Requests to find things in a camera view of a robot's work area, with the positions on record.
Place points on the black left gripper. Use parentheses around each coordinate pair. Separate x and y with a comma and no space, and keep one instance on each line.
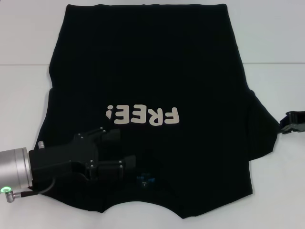
(62,157)

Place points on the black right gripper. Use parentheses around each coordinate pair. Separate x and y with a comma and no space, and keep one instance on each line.
(297,121)

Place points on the black shirt with FREE print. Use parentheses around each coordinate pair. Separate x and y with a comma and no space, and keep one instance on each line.
(166,71)

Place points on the silver plug on left gripper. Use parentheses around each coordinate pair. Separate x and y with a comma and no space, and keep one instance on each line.
(41,144)

